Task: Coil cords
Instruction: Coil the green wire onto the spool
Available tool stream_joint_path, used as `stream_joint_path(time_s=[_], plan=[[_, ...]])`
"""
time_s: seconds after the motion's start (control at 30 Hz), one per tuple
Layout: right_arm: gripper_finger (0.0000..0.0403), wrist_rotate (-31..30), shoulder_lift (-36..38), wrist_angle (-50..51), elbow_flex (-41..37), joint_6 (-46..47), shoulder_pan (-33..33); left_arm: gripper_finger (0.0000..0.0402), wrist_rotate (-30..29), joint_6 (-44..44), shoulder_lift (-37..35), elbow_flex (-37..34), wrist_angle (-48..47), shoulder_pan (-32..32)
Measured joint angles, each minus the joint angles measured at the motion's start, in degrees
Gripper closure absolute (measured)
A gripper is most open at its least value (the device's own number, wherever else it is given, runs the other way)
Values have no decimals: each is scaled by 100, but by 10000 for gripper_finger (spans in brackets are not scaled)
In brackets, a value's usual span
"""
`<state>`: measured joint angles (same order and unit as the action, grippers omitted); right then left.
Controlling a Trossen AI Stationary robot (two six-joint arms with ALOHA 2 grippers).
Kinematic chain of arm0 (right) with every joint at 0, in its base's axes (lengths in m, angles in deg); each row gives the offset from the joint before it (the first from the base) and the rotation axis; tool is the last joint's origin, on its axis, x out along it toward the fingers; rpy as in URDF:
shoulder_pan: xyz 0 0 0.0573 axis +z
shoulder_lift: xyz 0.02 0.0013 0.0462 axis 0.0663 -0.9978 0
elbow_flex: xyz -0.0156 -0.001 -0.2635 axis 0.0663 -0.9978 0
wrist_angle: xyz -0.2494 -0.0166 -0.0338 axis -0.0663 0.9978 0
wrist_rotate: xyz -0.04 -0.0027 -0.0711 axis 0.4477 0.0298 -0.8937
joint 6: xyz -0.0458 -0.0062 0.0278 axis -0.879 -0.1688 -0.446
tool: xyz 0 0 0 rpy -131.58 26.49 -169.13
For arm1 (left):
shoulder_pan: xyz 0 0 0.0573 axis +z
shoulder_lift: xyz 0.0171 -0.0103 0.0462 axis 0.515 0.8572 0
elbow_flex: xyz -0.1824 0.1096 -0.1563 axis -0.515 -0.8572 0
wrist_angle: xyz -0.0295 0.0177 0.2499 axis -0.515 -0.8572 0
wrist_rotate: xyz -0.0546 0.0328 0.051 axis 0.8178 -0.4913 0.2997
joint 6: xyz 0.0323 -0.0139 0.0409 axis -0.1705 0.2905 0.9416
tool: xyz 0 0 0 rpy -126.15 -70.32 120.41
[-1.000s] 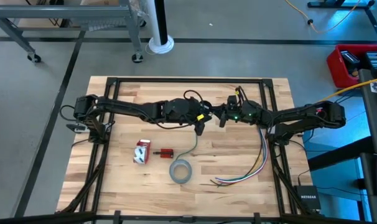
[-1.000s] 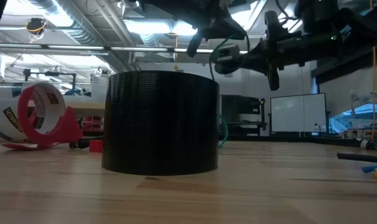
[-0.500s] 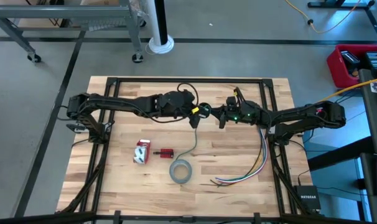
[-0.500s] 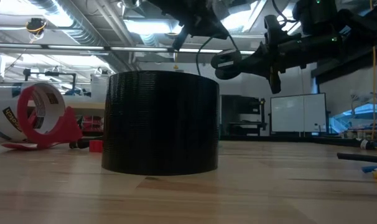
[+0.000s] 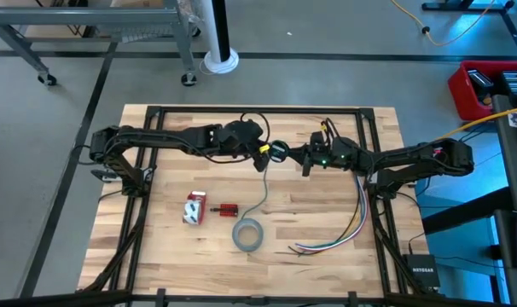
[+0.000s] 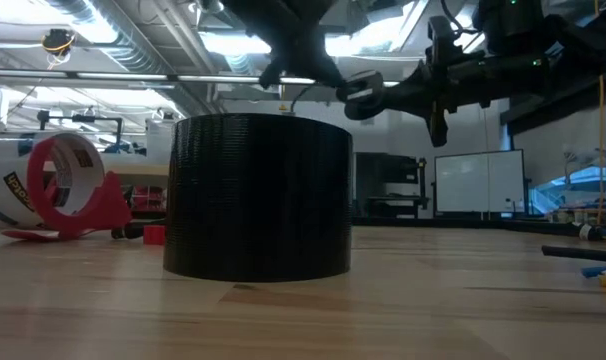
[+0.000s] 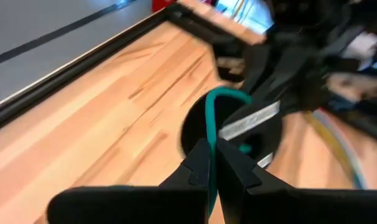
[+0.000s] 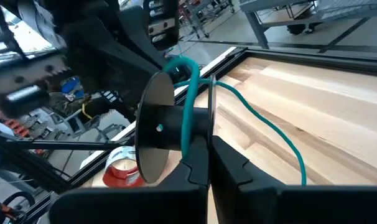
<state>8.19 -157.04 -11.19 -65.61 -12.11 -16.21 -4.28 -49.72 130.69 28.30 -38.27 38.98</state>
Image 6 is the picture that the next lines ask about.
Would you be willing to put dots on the black overhead stand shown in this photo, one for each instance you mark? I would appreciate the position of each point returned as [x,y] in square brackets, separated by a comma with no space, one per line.
[78,118]

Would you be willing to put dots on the red storage bins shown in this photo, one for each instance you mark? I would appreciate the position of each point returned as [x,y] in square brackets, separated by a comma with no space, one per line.
[148,200]

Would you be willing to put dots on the long linear light fixture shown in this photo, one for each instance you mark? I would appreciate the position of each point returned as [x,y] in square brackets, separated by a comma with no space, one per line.
[123,76]

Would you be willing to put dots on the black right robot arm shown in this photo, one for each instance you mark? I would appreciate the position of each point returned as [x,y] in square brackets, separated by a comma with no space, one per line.
[583,45]

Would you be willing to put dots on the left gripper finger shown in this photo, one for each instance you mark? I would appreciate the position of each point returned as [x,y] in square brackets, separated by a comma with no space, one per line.
[274,72]
[320,67]

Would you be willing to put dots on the black shelf rack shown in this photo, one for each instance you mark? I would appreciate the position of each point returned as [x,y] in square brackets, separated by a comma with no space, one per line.
[383,170]

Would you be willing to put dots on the wide duct tape roll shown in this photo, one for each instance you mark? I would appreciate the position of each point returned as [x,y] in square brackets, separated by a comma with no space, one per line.
[258,200]

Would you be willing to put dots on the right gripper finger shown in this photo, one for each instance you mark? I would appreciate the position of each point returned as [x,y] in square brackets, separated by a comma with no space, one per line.
[440,40]
[439,125]

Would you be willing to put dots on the small red black tool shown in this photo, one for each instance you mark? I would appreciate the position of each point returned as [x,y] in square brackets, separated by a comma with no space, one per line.
[154,235]

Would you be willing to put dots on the red Scotch tape dispenser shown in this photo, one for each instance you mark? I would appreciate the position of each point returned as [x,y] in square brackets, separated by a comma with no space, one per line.
[103,210]

